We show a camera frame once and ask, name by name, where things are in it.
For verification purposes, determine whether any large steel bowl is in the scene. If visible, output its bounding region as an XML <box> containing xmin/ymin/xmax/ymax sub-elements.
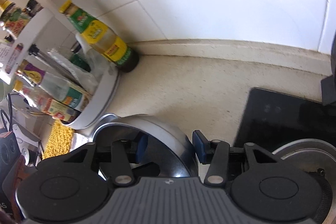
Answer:
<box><xmin>92</xmin><ymin>114</ymin><xmax>198</xmax><ymax>177</ymax></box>

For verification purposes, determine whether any white towel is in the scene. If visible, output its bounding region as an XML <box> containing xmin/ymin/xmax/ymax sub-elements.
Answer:
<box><xmin>70</xmin><ymin>132</ymin><xmax>92</xmax><ymax>152</ymax></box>

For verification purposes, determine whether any black gas stove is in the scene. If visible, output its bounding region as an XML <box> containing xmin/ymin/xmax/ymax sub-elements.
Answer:
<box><xmin>234</xmin><ymin>88</ymin><xmax>335</xmax><ymax>152</ymax></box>

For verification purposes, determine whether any yellow chenille mat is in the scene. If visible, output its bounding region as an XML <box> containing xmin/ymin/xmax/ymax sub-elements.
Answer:
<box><xmin>42</xmin><ymin>120</ymin><xmax>75</xmax><ymax>160</ymax></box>

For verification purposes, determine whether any white round turntable tray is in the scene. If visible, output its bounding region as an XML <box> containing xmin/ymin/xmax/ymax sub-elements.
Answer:
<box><xmin>59</xmin><ymin>33</ymin><xmax>121</xmax><ymax>131</ymax></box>

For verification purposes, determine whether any yellow label vinegar bottle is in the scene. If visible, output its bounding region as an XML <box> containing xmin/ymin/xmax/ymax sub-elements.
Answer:
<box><xmin>13</xmin><ymin>80</ymin><xmax>79</xmax><ymax>123</ymax></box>

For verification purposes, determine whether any clear plastic bag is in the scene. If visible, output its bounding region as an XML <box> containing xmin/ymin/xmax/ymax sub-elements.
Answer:
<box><xmin>48</xmin><ymin>48</ymin><xmax>117</xmax><ymax>95</ymax></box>

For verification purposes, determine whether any steel pot lid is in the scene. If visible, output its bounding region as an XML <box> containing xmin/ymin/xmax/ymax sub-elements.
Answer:
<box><xmin>273</xmin><ymin>139</ymin><xmax>335</xmax><ymax>223</ymax></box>

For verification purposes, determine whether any dark bottle yellow label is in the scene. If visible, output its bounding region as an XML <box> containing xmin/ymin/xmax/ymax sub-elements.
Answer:
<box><xmin>59</xmin><ymin>0</ymin><xmax>139</xmax><ymax>73</ymax></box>

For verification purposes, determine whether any white upper tray tier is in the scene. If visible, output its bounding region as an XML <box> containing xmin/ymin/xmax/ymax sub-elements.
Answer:
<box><xmin>1</xmin><ymin>8</ymin><xmax>54</xmax><ymax>85</ymax></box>

